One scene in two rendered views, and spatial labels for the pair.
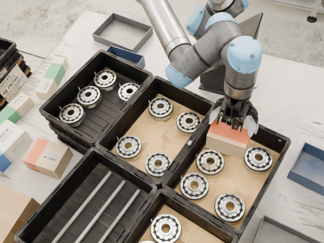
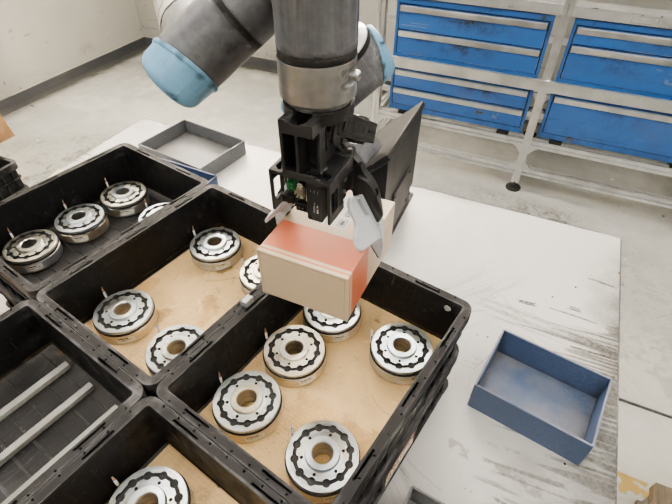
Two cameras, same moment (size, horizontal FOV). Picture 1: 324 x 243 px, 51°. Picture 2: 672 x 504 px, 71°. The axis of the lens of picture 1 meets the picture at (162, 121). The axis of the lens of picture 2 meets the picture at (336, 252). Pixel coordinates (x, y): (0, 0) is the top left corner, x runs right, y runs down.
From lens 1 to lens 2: 0.53 m
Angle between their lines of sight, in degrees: 14
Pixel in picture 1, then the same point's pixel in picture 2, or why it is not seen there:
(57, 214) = not seen: outside the picture
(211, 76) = not seen: hidden behind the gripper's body
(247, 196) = (370, 434)
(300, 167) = (495, 383)
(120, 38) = (187, 157)
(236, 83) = (296, 38)
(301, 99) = (496, 262)
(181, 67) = (172, 33)
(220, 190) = (309, 416)
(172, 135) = (228, 297)
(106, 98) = (117, 228)
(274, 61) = (448, 202)
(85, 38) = not seen: hidden behind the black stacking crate
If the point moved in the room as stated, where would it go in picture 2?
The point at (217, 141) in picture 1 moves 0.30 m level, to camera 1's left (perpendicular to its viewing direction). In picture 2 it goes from (282, 264) to (20, 281)
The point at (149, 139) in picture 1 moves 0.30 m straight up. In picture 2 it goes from (178, 302) to (131, 165)
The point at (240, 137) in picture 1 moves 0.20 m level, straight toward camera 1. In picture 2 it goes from (338, 256) to (264, 402)
